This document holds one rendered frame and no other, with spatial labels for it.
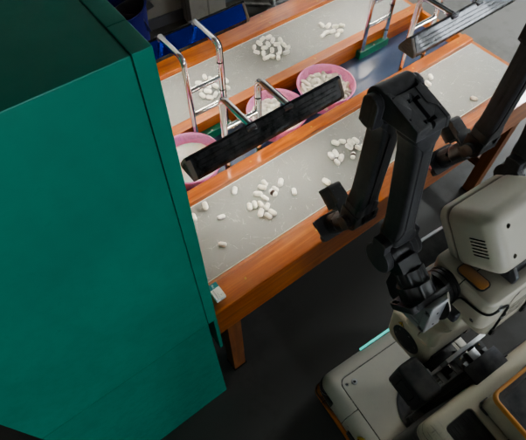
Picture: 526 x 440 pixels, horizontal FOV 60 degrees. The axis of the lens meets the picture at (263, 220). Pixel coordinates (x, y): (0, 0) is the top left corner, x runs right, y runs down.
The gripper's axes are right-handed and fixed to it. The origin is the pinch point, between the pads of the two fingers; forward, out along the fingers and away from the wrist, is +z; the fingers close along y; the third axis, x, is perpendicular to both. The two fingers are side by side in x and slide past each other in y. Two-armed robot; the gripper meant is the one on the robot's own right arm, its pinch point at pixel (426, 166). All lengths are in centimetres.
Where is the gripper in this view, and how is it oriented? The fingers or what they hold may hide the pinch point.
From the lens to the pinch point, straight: 158.9
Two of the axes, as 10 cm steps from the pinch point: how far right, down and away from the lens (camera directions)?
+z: -2.5, 1.5, 9.6
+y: -8.4, 4.6, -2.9
